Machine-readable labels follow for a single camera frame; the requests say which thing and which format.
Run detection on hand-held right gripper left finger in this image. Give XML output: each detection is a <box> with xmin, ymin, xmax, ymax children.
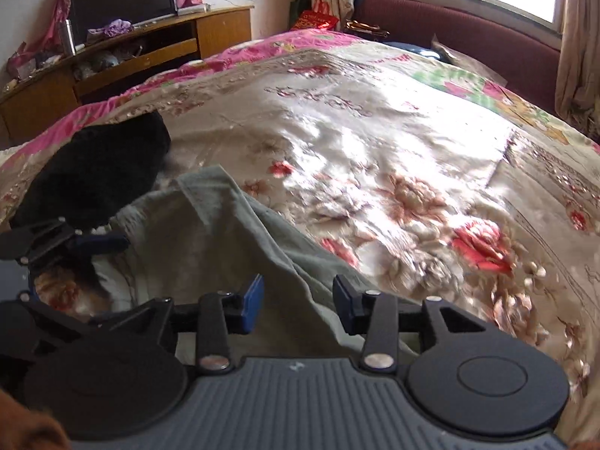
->
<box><xmin>91</xmin><ymin>274</ymin><xmax>265</xmax><ymax>377</ymax></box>

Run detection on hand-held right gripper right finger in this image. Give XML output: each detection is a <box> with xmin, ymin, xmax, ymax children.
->
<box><xmin>332</xmin><ymin>274</ymin><xmax>498</xmax><ymax>376</ymax></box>

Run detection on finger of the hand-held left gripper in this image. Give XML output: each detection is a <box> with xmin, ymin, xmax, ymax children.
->
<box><xmin>16</xmin><ymin>291</ymin><xmax>101</xmax><ymax>341</ymax></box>
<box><xmin>19</xmin><ymin>218</ymin><xmax>131</xmax><ymax>264</ymax></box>

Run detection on grey-green pants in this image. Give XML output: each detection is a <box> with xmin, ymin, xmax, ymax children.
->
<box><xmin>91</xmin><ymin>165</ymin><xmax>420</xmax><ymax>366</ymax></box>

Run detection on black cloth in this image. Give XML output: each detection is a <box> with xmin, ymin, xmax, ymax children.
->
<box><xmin>9</xmin><ymin>110</ymin><xmax>172</xmax><ymax>234</ymax></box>

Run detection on beige floral satin blanket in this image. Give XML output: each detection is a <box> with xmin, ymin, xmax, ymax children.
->
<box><xmin>0</xmin><ymin>42</ymin><xmax>600</xmax><ymax>446</ymax></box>

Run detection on steel thermos bottle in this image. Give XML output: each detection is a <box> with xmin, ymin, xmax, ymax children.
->
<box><xmin>59</xmin><ymin>19</ymin><xmax>77</xmax><ymax>56</ymax></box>

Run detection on purple cloth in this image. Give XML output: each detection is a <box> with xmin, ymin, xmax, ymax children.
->
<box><xmin>87</xmin><ymin>19</ymin><xmax>135</xmax><ymax>41</ymax></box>

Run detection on wooden cabinet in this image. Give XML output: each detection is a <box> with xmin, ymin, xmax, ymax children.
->
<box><xmin>0</xmin><ymin>4</ymin><xmax>256</xmax><ymax>151</ymax></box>

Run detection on pink floral quilt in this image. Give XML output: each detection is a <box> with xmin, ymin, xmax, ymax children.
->
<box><xmin>0</xmin><ymin>28</ymin><xmax>600</xmax><ymax>155</ymax></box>

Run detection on blue pillow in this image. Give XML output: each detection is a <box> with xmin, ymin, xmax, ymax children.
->
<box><xmin>384</xmin><ymin>42</ymin><xmax>442</xmax><ymax>60</ymax></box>

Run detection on clear plastic bag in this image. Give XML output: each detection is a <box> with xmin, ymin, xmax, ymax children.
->
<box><xmin>430</xmin><ymin>33</ymin><xmax>508</xmax><ymax>86</ymax></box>

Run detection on red gift bag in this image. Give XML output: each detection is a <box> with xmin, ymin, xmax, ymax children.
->
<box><xmin>292</xmin><ymin>0</ymin><xmax>339</xmax><ymax>32</ymax></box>

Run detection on maroon padded headboard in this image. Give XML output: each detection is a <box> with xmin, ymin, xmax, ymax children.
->
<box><xmin>351</xmin><ymin>0</ymin><xmax>563</xmax><ymax>113</ymax></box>

